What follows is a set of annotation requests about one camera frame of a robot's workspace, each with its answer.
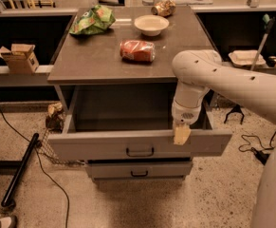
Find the red soda can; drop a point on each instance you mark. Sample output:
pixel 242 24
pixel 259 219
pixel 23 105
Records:
pixel 137 50

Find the black metal bar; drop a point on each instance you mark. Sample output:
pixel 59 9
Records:
pixel 8 200

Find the small cardboard box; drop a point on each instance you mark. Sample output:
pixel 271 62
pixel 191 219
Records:
pixel 20 59

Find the green chip bag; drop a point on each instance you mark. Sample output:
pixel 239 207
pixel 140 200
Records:
pixel 94 21

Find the grey drawer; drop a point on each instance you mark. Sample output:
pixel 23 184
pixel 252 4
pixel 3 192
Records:
pixel 122 122
pixel 138 170

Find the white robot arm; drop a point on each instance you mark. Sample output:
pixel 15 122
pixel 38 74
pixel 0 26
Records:
pixel 198 71

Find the grey drawer cabinet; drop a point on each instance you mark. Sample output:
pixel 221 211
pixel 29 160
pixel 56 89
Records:
pixel 95 60

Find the white takeout container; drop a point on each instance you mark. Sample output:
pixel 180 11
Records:
pixel 242 58

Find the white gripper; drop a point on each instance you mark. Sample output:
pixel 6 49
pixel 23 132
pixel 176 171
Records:
pixel 184 115

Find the grey sneaker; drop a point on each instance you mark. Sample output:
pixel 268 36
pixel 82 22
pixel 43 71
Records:
pixel 8 222

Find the white bowl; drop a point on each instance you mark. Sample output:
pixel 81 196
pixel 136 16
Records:
pixel 151 25

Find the grabber reacher tool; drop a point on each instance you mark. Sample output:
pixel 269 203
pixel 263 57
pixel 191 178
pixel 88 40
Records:
pixel 269 22

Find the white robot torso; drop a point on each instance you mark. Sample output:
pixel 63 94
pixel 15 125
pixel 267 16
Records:
pixel 264 210

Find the grey top drawer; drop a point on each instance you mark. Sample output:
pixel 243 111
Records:
pixel 122 122

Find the grey bottom drawer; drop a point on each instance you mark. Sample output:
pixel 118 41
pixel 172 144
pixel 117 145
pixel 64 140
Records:
pixel 138 170

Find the yellow black tape measure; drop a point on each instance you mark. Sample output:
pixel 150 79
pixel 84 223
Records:
pixel 271 61

